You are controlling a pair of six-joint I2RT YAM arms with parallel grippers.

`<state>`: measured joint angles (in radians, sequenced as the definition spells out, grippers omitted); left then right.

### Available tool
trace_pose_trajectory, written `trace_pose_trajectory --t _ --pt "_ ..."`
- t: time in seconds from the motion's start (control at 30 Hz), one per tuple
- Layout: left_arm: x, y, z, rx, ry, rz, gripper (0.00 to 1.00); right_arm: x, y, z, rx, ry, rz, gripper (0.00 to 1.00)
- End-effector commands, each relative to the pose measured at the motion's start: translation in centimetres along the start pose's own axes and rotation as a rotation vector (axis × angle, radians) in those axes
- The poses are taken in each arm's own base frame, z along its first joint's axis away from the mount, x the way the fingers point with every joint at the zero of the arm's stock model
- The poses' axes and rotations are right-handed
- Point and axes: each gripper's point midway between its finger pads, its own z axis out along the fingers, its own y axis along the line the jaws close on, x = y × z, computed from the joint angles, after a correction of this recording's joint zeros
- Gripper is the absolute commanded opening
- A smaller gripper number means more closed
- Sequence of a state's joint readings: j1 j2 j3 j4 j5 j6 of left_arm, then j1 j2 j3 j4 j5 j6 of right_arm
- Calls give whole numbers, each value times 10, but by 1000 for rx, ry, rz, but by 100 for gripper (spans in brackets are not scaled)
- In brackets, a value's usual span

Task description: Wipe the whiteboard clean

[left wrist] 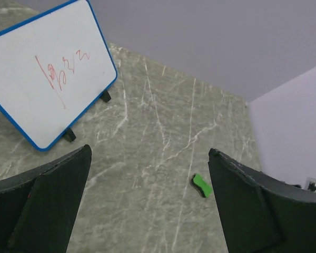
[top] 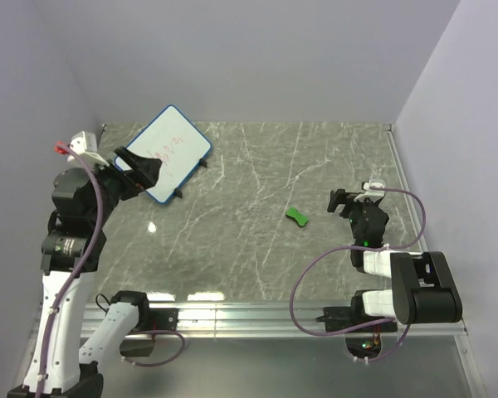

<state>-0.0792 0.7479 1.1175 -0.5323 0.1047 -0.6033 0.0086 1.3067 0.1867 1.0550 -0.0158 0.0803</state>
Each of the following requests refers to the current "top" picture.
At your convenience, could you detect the aluminium rail frame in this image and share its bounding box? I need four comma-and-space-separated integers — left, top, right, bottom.
7, 122, 486, 398

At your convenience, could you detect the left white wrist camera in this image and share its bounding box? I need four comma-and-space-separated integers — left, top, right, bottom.
54, 131, 109, 169

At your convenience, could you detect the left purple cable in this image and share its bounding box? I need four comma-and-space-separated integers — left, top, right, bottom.
32, 145, 186, 398

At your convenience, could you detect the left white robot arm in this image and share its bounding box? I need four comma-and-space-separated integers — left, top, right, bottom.
8, 144, 162, 397

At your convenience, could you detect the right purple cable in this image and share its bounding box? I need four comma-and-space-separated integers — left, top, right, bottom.
289, 186, 426, 364

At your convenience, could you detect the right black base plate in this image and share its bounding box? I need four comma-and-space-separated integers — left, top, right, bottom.
315, 307, 398, 332

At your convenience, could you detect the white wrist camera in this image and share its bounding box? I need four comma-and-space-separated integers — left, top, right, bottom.
54, 131, 109, 169
354, 179, 386, 204

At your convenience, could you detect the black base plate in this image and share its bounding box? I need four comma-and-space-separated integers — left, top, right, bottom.
315, 307, 398, 332
132, 308, 178, 333

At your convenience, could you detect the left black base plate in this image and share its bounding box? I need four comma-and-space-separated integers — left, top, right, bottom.
132, 308, 178, 333

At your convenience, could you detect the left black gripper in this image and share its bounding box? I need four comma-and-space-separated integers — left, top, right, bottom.
85, 145, 161, 226

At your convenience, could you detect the green whiteboard eraser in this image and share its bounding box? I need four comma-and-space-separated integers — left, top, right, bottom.
285, 206, 309, 228

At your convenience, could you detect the blue framed whiteboard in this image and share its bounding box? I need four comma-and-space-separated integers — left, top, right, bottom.
126, 105, 212, 205

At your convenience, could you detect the purple cable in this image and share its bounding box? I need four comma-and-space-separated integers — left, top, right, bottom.
32, 145, 186, 398
289, 186, 426, 364

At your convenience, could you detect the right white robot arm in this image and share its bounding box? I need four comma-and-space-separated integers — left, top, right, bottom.
318, 189, 463, 332

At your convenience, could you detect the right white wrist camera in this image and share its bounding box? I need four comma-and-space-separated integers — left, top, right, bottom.
354, 179, 386, 204

